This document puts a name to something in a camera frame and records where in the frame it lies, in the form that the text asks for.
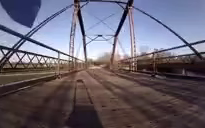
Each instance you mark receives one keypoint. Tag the row of bare trees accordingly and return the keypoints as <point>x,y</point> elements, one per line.
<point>105,57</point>

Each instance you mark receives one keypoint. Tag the rusty steel bridge truss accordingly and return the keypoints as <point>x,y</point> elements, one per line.
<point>72,33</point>

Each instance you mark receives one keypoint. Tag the lattice metal bridge railing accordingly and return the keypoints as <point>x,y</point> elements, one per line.
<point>154,63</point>
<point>59,63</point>

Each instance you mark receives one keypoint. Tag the wooden plank bridge deck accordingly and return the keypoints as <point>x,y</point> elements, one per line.
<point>123,106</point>

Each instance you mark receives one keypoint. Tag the flat grassy ground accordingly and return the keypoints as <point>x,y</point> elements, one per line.
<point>16,78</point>

